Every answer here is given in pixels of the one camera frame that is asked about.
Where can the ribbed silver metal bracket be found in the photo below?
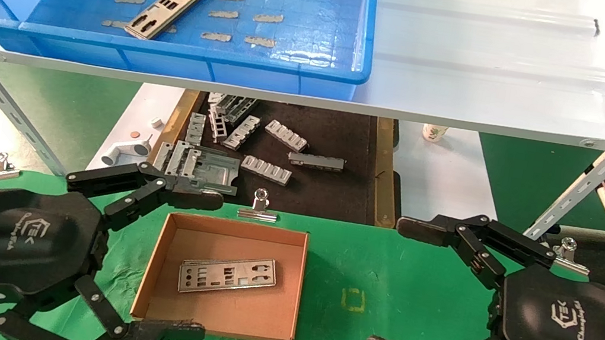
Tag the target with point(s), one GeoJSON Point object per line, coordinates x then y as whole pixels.
{"type": "Point", "coordinates": [265, 170]}
{"type": "Point", "coordinates": [286, 136]}

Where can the grey metal bracket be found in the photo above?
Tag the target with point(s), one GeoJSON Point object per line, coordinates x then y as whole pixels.
{"type": "Point", "coordinates": [179, 157]}
{"type": "Point", "coordinates": [161, 155]}

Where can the black tray with wooden frame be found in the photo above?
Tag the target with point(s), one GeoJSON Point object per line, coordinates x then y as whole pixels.
{"type": "Point", "coordinates": [329, 192]}

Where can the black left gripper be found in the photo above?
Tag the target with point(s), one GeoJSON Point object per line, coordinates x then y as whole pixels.
{"type": "Point", "coordinates": [28, 237]}

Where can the flat grey metal plate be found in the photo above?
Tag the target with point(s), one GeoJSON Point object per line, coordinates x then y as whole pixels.
{"type": "Point", "coordinates": [215, 172]}

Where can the small white cap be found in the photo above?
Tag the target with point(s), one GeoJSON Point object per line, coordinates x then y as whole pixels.
{"type": "Point", "coordinates": [156, 123]}

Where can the copper coin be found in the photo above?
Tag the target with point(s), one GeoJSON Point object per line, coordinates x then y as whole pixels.
{"type": "Point", "coordinates": [135, 134]}

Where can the slotted silver metal bracket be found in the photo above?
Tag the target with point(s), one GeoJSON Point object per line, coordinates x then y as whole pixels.
{"type": "Point", "coordinates": [217, 123]}
{"type": "Point", "coordinates": [242, 132]}
{"type": "Point", "coordinates": [196, 129]}

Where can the white metal shelf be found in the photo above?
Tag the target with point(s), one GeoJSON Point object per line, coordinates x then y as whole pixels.
{"type": "Point", "coordinates": [473, 69]}

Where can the brown cardboard box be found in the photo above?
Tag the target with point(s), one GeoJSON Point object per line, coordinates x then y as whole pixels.
{"type": "Point", "coordinates": [221, 315]}

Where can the green cloth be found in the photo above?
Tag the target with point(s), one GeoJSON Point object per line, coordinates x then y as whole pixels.
{"type": "Point", "coordinates": [384, 266]}

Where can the dark slotted metal bracket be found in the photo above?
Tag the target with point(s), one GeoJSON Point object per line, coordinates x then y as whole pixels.
{"type": "Point", "coordinates": [240, 108]}

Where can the white plastic pipe fitting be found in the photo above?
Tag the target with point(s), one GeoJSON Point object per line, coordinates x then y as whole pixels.
{"type": "Point", "coordinates": [128, 150]}

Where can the blue plastic tray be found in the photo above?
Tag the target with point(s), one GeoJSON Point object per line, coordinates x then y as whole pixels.
{"type": "Point", "coordinates": [302, 14]}

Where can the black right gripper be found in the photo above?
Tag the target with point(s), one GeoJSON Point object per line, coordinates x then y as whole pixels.
{"type": "Point", "coordinates": [566, 329]}

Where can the silver metal I/O shield plate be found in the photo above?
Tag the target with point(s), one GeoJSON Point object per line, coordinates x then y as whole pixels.
{"type": "Point", "coordinates": [150, 22]}
{"type": "Point", "coordinates": [238, 284]}
{"type": "Point", "coordinates": [205, 261]}

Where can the grey metal bar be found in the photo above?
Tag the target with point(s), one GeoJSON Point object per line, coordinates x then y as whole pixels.
{"type": "Point", "coordinates": [316, 161]}

